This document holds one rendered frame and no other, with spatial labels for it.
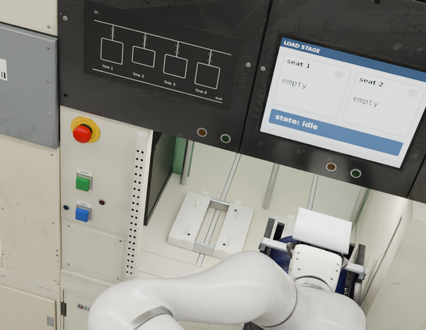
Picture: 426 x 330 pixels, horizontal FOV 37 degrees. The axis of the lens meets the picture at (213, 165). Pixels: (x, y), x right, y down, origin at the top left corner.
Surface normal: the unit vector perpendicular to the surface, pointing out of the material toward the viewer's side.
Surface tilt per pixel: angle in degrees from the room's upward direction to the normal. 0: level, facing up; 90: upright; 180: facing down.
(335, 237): 1
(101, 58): 90
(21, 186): 90
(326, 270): 4
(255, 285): 42
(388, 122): 90
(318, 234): 1
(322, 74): 90
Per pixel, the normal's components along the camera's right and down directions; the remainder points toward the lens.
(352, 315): 0.63, -0.27
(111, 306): -0.29, -0.58
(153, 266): 0.14, -0.76
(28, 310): -0.24, 0.59
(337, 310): 0.43, -0.33
